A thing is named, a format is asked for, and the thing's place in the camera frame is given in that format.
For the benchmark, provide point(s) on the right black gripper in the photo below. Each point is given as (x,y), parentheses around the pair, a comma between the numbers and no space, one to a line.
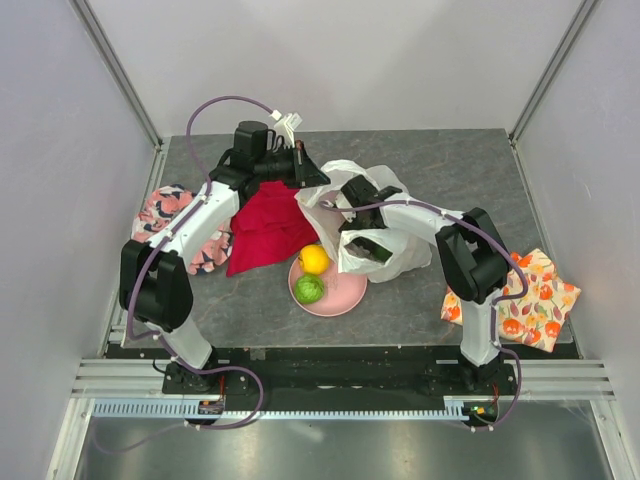
(352,225)

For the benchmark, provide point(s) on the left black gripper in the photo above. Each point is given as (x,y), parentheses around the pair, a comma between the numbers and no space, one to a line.
(304,172)

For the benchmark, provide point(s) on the white plastic bag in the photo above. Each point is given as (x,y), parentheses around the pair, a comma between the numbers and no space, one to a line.
(409,251)

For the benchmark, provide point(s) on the yellow fake lemon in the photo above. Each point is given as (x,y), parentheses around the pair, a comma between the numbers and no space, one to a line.
(313,259)

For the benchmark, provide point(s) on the light green fake fruit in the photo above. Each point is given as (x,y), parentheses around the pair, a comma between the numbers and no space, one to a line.
(309,289)

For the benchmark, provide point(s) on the dark green fake avocado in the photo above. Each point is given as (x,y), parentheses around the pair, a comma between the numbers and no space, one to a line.
(381,254)

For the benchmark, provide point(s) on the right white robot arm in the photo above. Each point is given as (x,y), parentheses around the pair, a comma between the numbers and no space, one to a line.
(472,254)

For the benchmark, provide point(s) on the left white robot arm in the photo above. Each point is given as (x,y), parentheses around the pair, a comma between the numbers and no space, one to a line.
(154,285)

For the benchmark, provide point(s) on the pink plate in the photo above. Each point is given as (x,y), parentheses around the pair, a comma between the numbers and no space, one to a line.
(342,293)

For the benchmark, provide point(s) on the red cloth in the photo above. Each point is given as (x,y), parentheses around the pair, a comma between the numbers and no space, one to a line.
(269,229)

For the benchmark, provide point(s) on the pink navy floral cloth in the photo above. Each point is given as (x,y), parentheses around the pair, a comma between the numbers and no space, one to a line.
(161,207)

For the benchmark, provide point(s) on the orange floral cloth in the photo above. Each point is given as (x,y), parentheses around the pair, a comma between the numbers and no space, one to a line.
(537,318)

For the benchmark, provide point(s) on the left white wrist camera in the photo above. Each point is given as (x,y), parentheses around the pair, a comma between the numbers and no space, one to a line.
(285,125)

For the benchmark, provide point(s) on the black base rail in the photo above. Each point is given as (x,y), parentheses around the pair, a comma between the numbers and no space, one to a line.
(428,370)

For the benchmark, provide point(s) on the white slotted cable duct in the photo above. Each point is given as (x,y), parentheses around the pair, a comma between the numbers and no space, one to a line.
(193,409)

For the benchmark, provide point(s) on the left aluminium frame post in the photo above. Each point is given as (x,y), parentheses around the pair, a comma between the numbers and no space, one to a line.
(108,54)

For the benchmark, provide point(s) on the aluminium frame post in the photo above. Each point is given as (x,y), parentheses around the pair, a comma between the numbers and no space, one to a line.
(108,54)
(561,52)

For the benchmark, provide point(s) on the right aluminium frame post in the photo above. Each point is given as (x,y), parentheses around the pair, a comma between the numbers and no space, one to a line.
(561,52)

